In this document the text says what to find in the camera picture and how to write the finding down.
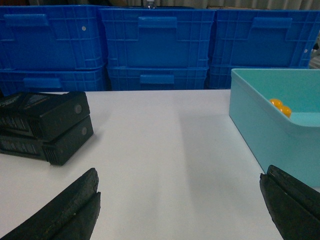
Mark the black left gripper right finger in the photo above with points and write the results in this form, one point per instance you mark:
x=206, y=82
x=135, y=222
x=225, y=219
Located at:
x=294, y=207

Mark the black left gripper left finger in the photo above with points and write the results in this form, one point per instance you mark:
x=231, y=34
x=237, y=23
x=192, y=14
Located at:
x=71, y=215

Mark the yellow toy block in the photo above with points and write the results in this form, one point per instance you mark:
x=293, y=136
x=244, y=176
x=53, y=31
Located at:
x=280, y=106

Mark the lower black battery pack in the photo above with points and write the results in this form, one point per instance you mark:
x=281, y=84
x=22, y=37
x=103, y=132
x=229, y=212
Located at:
x=56, y=152

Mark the black battery pack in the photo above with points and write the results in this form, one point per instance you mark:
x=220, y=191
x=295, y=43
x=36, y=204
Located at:
x=56, y=152
x=43, y=116

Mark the teal plastic bin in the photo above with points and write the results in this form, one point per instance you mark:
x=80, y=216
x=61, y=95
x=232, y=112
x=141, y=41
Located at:
x=291, y=144

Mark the upper black battery pack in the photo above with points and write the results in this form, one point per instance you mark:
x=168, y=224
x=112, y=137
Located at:
x=43, y=116

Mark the blue crate bottom left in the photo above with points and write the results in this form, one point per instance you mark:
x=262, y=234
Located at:
x=16, y=81

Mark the blue crate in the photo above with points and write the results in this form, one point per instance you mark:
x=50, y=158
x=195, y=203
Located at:
x=264, y=38
x=219, y=75
x=16, y=81
x=146, y=79
x=51, y=37
x=157, y=38

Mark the blue crate bottom right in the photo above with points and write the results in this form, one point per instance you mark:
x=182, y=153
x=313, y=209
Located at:
x=219, y=75

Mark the blue crate bottom middle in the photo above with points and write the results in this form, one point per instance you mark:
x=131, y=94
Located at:
x=146, y=79

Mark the blue crate top right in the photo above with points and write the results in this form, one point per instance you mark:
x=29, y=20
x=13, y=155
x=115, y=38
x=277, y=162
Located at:
x=264, y=38

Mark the blue crate top left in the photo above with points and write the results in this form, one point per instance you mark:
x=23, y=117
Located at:
x=51, y=37

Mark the blue crate top middle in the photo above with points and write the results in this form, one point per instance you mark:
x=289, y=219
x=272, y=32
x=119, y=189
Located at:
x=157, y=38

